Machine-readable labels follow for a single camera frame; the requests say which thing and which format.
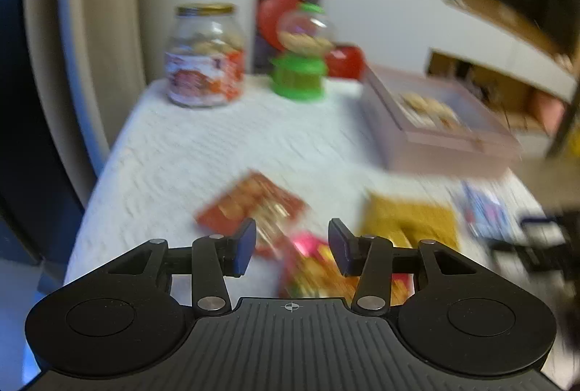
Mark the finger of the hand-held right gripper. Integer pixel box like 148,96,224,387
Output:
487,237,529,258
519,212,576,235

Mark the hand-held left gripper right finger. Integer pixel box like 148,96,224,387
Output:
327,219,504,316

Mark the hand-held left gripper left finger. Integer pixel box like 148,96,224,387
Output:
77,219,257,318

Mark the pink and yellow snack packet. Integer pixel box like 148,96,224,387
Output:
278,230,413,299

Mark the red cracker snack packet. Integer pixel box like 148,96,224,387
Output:
195,171,309,258

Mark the pink box lid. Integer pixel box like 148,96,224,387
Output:
362,101,522,180

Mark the pink cardboard box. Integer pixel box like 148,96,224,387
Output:
360,65,522,152

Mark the clear rice cracker packet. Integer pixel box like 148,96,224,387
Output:
396,92,463,131

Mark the blue and white snack packet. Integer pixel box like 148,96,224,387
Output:
460,180,515,240

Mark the mustard yellow snack packet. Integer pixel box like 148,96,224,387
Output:
360,192,460,251

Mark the white lace tablecloth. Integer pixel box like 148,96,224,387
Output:
63,76,580,391

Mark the red item on shelf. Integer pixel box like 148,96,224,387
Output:
532,91,567,133

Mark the green candy dispenser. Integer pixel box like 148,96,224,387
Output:
270,2,338,102

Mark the red round tin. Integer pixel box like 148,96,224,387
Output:
324,44,365,79

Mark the glass jar with gold lid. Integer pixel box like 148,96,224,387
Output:
164,2,246,108

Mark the beige curtain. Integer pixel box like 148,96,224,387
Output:
22,0,150,210

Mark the white wall cabinet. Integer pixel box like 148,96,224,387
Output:
426,0,580,156

